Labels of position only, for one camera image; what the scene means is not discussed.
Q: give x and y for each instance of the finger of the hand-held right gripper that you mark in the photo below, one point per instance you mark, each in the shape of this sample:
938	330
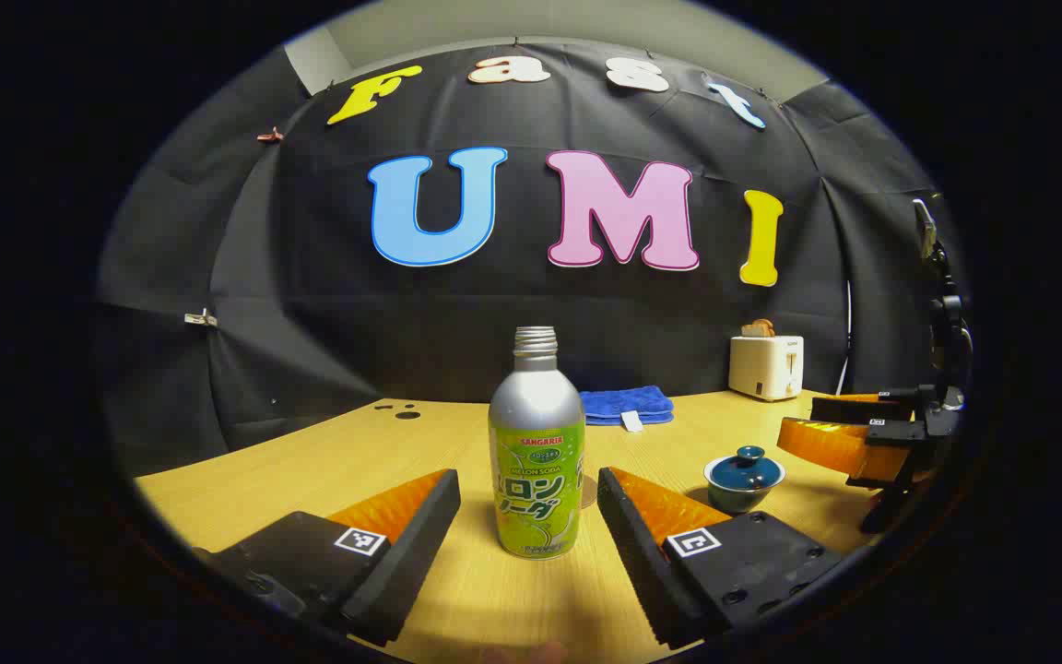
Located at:
849	409
826	444

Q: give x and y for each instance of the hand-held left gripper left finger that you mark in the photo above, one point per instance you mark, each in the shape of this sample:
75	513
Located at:
411	553

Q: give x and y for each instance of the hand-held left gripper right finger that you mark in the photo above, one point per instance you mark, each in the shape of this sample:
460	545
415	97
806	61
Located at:
637	563

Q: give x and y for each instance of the round brown coaster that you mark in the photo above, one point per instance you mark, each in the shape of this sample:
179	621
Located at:
590	493

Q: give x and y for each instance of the teal teacup lid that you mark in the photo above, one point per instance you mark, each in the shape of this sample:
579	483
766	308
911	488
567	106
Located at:
743	472

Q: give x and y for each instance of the silver green water bottle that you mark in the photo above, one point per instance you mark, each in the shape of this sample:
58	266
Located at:
536	406

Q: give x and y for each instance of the white toaster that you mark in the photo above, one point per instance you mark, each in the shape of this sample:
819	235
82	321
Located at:
766	369

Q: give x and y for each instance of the bread slice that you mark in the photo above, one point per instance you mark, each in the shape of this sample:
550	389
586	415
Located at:
759	328

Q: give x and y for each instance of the folded blue towel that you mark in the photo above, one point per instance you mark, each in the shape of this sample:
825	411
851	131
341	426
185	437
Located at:
623	403

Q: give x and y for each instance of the black backdrop cloth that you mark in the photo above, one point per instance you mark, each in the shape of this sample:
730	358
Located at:
310	323

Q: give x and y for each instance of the silver metal clip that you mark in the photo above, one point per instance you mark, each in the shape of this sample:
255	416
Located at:
201	319

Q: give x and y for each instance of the copper metal clip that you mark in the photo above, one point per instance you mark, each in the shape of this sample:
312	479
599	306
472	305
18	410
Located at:
270	136

